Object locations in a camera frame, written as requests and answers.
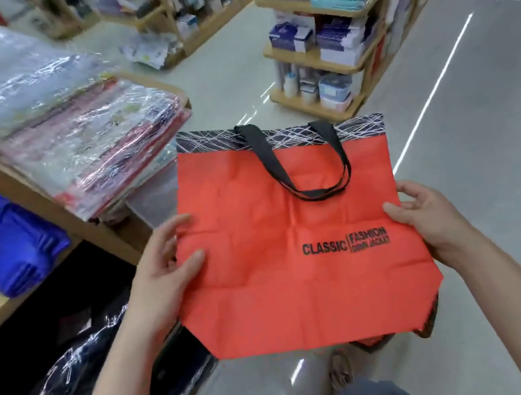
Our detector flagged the person's left hand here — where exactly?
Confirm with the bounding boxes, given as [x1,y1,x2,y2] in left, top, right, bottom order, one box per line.
[110,212,223,354]

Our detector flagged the person's right hand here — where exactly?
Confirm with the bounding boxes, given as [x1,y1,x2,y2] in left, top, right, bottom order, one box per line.
[379,168,487,281]

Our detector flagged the red shopping basket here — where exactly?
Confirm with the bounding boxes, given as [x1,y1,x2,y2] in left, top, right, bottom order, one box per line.
[343,292,449,354]

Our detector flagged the red bag with black lettering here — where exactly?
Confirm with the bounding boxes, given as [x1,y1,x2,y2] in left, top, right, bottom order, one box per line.
[146,92,454,372]

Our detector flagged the person's right shoe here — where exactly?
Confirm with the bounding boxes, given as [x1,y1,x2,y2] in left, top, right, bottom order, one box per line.
[321,347,359,395]

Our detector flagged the clear wrapped pack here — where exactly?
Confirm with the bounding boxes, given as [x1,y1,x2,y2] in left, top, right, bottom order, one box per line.
[117,157,192,235]

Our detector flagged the red packaged goods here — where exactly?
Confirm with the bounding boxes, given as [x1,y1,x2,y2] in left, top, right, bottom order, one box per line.
[0,0,210,240]

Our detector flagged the white plastic box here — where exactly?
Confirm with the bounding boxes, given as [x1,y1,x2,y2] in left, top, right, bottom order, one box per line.
[315,68,359,115]

